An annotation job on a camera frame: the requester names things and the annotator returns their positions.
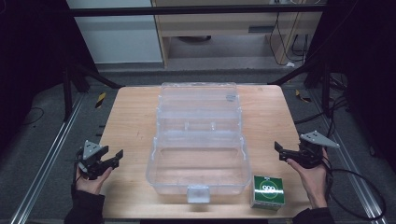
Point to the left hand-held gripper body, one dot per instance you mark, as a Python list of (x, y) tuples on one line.
[(91, 151)]

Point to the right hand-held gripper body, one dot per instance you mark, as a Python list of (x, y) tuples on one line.
[(312, 151)]

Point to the person's right hand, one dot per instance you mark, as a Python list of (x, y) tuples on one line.
[(314, 183)]

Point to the person's left hand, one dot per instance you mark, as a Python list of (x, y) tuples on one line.
[(91, 185)]

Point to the green and white carton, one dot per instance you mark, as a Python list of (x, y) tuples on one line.
[(268, 191)]

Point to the yellow and black tape strip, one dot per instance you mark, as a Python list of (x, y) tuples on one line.
[(100, 100), (302, 97)]

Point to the black metal stand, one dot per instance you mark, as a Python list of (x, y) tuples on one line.
[(325, 87), (67, 90)]

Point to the clear plastic storage box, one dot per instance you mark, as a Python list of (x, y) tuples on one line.
[(199, 161)]

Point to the white cabinet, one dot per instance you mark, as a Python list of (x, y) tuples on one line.
[(118, 37)]

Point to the aluminium floor rail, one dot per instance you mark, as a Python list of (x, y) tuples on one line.
[(46, 158), (348, 161)]

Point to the black horizontal frame bar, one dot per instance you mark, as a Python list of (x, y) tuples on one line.
[(186, 10)]

